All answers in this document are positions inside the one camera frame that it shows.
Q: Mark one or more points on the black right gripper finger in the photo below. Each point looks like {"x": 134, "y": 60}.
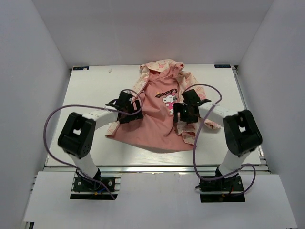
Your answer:
{"x": 189, "y": 115}
{"x": 177, "y": 109}

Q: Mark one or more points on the aluminium table frame rail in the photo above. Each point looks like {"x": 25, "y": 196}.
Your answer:
{"x": 97, "y": 85}

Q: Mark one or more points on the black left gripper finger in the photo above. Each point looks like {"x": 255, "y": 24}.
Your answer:
{"x": 136, "y": 107}
{"x": 123, "y": 118}

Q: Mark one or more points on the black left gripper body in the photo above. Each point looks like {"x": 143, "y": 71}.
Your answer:
{"x": 129, "y": 109}

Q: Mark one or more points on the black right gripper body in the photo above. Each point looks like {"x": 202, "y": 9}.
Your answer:
{"x": 185, "y": 103}

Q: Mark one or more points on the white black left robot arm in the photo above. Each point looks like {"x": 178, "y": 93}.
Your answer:
{"x": 76, "y": 137}

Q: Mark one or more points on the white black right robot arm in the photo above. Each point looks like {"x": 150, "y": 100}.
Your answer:
{"x": 241, "y": 132}

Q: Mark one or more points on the cream pink printed jacket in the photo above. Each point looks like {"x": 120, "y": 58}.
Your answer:
{"x": 160, "y": 85}

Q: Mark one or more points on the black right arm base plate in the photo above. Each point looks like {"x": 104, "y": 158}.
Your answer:
{"x": 225, "y": 190}

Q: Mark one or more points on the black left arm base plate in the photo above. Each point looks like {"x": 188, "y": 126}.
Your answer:
{"x": 83, "y": 189}

